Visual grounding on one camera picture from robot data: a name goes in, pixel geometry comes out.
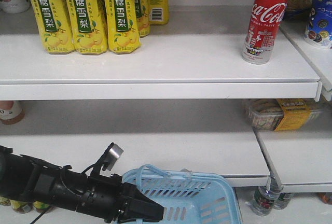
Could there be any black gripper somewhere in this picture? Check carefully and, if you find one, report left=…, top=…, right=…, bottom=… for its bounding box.
left=33, top=168, right=164, bottom=223

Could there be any red coca-cola bottle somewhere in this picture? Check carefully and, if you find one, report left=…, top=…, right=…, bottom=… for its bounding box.
left=242, top=0, right=287, bottom=65

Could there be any orange C100 juice bottle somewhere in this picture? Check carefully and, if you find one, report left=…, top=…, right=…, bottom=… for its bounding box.
left=1, top=101, right=25, bottom=125

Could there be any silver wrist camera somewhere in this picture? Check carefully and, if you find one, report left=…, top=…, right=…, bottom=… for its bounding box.
left=100, top=143, right=123, bottom=171

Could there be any light blue plastic basket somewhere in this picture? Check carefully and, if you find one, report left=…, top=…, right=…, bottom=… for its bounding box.
left=122, top=164, right=242, bottom=223

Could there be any white metal shelf unit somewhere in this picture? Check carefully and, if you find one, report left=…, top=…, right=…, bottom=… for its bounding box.
left=1, top=0, right=331, bottom=223

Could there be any yellow pear tea bottle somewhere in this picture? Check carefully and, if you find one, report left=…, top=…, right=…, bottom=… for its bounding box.
left=66, top=0, right=108, bottom=55
left=30, top=0, right=75, bottom=54
left=104, top=0, right=141, bottom=54

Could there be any blue white snack cup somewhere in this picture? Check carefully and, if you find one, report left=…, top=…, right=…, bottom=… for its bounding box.
left=304, top=0, right=331, bottom=49

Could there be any clear cookie box yellow label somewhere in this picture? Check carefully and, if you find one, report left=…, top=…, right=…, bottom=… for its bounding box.
left=243, top=99, right=325, bottom=131

